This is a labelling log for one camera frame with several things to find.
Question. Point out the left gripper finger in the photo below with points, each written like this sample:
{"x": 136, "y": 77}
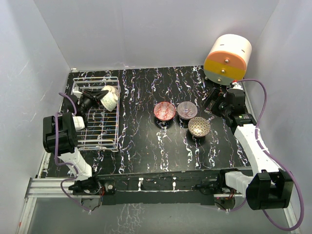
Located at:
{"x": 91, "y": 93}
{"x": 94, "y": 100}

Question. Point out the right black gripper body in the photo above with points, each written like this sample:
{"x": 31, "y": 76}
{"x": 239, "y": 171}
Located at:
{"x": 220, "y": 106}

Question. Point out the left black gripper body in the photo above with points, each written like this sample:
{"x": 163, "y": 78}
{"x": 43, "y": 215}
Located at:
{"x": 87, "y": 105}

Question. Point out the green patterned bowl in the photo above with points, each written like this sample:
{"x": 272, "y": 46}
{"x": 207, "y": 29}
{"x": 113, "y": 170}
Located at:
{"x": 109, "y": 101}

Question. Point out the red patterned bowl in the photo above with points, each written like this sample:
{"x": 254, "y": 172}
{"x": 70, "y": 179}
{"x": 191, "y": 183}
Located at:
{"x": 164, "y": 111}

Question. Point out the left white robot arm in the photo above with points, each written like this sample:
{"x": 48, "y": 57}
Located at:
{"x": 60, "y": 132}

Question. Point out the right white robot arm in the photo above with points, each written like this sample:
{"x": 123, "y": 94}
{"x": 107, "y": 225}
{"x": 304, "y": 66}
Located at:
{"x": 270, "y": 187}

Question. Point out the purple striped bowl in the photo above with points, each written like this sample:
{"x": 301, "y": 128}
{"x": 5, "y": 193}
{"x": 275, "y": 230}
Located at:
{"x": 187, "y": 110}

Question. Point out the brown lattice patterned bowl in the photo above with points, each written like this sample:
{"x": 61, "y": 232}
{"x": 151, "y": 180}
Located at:
{"x": 199, "y": 126}

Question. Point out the orange yellow cylindrical drawer unit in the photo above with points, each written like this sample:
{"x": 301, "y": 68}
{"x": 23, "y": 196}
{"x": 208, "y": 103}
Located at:
{"x": 228, "y": 59}

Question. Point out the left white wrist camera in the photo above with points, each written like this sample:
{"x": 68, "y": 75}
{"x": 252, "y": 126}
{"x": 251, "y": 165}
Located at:
{"x": 77, "y": 93}

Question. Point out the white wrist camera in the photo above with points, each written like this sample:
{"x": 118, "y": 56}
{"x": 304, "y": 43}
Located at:
{"x": 77, "y": 93}
{"x": 236, "y": 85}

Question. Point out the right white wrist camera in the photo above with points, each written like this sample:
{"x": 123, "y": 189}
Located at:
{"x": 236, "y": 85}

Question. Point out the white wire dish rack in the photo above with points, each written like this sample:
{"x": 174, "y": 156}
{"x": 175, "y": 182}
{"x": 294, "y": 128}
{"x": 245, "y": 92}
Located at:
{"x": 101, "y": 132}

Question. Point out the black front base frame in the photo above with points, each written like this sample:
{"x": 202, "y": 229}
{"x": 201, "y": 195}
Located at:
{"x": 197, "y": 187}

